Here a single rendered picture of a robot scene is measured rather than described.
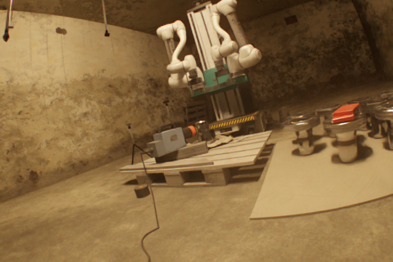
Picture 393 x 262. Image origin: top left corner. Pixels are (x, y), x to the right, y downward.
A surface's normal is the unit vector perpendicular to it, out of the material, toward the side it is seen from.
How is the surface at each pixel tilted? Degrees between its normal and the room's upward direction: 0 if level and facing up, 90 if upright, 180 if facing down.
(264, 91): 90
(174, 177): 90
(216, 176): 90
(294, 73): 90
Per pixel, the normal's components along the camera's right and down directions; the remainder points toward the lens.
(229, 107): -0.39, 0.11
